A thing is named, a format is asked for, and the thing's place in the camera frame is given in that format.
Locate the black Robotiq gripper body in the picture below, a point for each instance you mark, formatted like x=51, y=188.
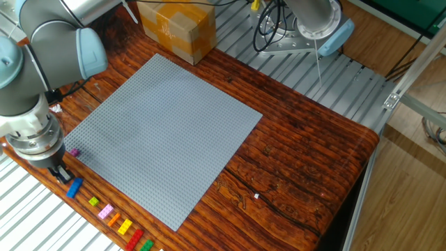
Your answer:
x=47, y=158

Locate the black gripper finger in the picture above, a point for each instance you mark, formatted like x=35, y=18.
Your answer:
x=56, y=174
x=67, y=177

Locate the small magenta Lego brick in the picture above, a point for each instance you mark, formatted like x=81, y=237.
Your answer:
x=75, y=152

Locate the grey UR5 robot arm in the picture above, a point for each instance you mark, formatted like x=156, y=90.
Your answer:
x=52, y=52

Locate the long blue Lego brick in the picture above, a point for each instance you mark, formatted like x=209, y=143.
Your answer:
x=74, y=188

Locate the small lime Lego brick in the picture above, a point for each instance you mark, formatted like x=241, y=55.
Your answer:
x=93, y=201

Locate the pink Lego brick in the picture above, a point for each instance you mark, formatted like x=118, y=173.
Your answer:
x=105, y=211

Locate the thin orange Lego brick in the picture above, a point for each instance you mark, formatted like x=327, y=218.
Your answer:
x=114, y=220

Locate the yellow Lego brick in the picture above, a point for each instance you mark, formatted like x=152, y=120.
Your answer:
x=125, y=226

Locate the long red Lego brick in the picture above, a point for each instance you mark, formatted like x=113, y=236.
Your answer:
x=134, y=240

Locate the grey Lego baseplate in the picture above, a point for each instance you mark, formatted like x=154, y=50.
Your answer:
x=163, y=143

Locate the green Lego brick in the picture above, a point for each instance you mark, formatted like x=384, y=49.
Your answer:
x=147, y=245

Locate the crumpled white paper scrap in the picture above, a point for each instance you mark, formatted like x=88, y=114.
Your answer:
x=56, y=108

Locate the taped cardboard box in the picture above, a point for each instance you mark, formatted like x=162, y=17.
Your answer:
x=181, y=31

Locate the aluminium cross beam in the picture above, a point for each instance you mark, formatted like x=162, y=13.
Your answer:
x=425, y=111

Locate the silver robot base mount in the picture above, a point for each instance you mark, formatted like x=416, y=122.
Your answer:
x=292, y=47

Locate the silver metal bracket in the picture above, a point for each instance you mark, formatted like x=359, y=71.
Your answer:
x=391, y=101

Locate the aluminium frame post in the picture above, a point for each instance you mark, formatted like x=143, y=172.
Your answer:
x=418, y=59

